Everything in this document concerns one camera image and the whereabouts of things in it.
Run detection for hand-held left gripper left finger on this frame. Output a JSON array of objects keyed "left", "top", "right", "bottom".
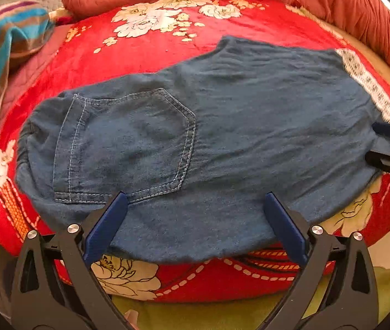
[{"left": 10, "top": 192, "right": 137, "bottom": 330}]

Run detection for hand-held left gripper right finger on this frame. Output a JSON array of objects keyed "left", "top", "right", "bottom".
[{"left": 260, "top": 192, "right": 380, "bottom": 330}]

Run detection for blue denim pants lace trim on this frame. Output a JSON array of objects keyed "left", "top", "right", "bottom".
[{"left": 15, "top": 36, "right": 390, "bottom": 265}]

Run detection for green cloth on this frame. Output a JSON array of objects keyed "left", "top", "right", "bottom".
[{"left": 111, "top": 265, "right": 390, "bottom": 330}]

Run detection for pink quilted pillow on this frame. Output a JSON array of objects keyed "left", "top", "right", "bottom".
[{"left": 0, "top": 24, "right": 77, "bottom": 119}]

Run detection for red floral blanket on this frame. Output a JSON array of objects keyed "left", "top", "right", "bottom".
[{"left": 0, "top": 0, "right": 390, "bottom": 304}]

